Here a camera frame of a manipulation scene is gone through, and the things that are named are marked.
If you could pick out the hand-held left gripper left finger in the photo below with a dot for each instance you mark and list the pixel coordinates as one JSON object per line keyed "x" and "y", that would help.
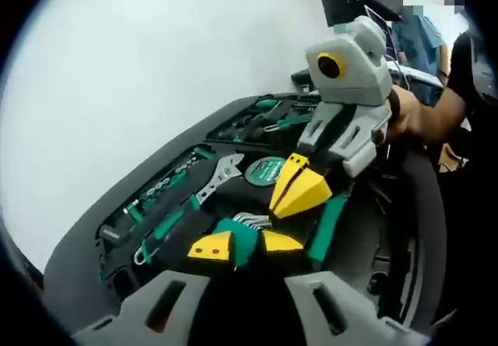
{"x": 155, "y": 315}

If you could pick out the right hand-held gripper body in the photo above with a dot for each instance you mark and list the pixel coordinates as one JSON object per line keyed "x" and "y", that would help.
{"x": 358, "y": 77}

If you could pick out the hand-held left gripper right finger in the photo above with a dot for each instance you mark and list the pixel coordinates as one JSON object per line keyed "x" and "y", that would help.
{"x": 350, "y": 315}

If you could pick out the row of small bits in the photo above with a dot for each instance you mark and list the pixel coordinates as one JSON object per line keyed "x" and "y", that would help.
{"x": 305, "y": 105}

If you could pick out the round green tape measure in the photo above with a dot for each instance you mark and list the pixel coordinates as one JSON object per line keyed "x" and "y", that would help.
{"x": 262, "y": 171}

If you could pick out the small black case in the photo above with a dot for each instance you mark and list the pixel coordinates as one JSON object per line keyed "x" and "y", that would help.
{"x": 114, "y": 234}

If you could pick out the silver adjustable wrench tool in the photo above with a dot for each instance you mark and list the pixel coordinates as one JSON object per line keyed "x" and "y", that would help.
{"x": 223, "y": 171}

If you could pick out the black green screwdriver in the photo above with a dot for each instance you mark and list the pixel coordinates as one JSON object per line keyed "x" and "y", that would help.
{"x": 167, "y": 206}

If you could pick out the hex key set green holder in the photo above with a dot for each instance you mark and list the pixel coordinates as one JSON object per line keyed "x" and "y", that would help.
{"x": 245, "y": 245}

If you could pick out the black toolbox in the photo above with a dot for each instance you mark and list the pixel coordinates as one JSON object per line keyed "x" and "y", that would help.
{"x": 233, "y": 198}

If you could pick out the row of silver sockets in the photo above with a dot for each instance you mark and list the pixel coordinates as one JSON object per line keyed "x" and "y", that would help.
{"x": 171, "y": 179}

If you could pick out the person's right hand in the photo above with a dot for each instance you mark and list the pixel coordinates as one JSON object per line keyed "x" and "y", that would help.
{"x": 410, "y": 116}

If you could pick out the black flat box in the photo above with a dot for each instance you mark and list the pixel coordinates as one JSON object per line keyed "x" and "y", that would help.
{"x": 303, "y": 79}

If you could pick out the white desk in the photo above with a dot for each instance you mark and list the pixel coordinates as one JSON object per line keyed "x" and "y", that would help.
{"x": 420, "y": 77}

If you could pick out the person's black shirt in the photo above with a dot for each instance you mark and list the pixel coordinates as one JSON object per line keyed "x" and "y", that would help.
{"x": 463, "y": 62}

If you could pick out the black wall screen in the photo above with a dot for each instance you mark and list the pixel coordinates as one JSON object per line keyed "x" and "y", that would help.
{"x": 350, "y": 4}

